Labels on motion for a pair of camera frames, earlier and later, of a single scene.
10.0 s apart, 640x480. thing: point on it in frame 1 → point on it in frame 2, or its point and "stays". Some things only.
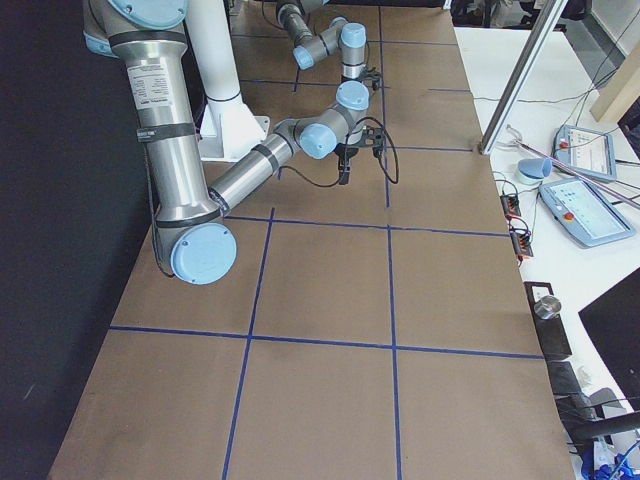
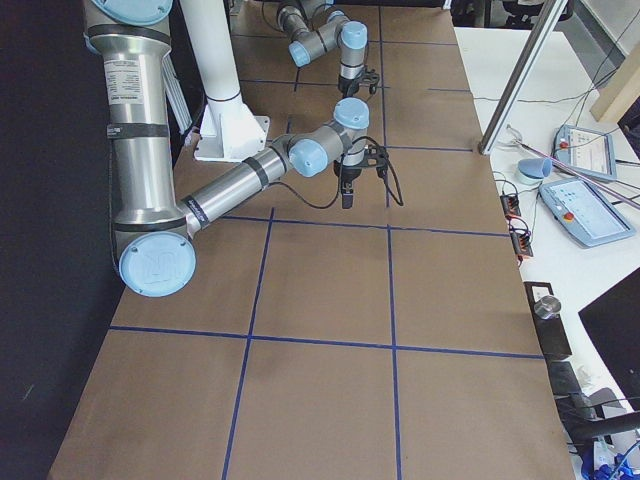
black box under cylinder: x=551 y=332 stays
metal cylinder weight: x=547 y=307 stays
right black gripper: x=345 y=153 → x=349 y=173
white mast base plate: x=229 y=130 stays
